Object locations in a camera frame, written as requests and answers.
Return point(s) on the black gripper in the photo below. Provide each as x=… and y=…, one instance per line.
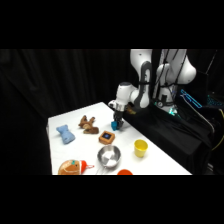
x=119, y=115

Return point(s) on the blue cube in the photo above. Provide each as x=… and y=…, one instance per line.
x=115, y=126

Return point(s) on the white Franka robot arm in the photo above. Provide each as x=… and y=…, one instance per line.
x=143, y=83

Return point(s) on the wooden block with blue mark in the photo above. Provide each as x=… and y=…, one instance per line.
x=106, y=141

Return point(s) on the tan wrist attachment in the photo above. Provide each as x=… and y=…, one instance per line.
x=130, y=110

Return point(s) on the brown plush animal toy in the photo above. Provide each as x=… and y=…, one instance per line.
x=88, y=125

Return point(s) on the small metal pot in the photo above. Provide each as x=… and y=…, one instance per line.
x=108, y=156

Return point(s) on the yellow plastic cup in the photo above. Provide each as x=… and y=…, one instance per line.
x=140, y=149

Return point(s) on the orange plate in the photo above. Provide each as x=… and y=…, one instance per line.
x=124, y=172

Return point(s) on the black cloth-covered stand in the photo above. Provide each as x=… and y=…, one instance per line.
x=166, y=133

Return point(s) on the light blue plush toy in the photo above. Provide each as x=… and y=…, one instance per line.
x=66, y=134

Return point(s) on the small green light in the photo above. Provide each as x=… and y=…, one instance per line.
x=172, y=111

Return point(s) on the grey vertical pole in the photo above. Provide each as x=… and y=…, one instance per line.
x=159, y=73

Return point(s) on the orange plush toy red loop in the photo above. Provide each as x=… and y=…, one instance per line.
x=70, y=167

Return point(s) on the blue-lit electronic device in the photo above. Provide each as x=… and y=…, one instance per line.
x=191, y=99

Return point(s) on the black curtain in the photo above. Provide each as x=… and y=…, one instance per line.
x=33, y=83

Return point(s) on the cyan-lit electronic device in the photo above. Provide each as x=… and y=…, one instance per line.
x=215, y=101

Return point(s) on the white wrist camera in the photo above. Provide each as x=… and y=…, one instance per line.
x=112, y=105

